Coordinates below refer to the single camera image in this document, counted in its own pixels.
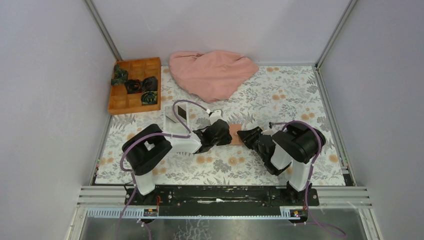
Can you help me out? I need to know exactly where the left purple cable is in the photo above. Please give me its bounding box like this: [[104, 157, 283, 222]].
[[115, 99, 213, 240]]

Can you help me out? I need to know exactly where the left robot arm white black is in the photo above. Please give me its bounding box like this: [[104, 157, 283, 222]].
[[121, 119, 232, 206]]

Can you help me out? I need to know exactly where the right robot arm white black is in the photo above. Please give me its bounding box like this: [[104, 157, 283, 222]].
[[237, 120, 326, 206]]

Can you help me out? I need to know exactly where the wooden compartment tray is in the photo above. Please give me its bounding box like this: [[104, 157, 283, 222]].
[[108, 57, 162, 115]]

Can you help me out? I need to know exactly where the black rolled sock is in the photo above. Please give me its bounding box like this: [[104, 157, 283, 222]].
[[124, 79, 143, 94], [141, 76, 158, 92]]

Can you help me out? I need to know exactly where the white translucent card box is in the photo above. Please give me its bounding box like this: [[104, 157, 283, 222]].
[[163, 102, 189, 136]]

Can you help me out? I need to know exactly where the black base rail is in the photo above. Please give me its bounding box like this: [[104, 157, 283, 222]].
[[124, 185, 320, 217]]

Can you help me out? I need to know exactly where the black rolled sock right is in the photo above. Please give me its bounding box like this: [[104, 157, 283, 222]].
[[141, 76, 158, 92]]

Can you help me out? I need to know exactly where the brown leather card holder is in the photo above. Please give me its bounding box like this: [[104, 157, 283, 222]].
[[229, 123, 243, 146]]

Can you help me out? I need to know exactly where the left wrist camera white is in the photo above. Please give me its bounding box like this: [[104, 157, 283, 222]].
[[207, 109, 223, 125]]

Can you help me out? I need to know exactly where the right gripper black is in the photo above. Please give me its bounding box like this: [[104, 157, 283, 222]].
[[236, 127, 267, 164]]

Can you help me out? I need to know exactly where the green patterned rolled sock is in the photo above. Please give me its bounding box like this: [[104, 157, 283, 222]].
[[110, 64, 129, 86]]

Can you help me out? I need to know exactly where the pink cloth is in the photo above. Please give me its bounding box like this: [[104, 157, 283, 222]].
[[168, 50, 259, 103]]

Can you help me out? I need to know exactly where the dark patterned rolled sock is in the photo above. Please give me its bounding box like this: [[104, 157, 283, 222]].
[[140, 91, 158, 106]]

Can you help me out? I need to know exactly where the floral table mat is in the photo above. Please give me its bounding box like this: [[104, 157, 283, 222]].
[[94, 66, 345, 186]]

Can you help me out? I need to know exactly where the black rolled sock left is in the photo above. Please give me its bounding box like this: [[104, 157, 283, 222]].
[[124, 79, 143, 94]]

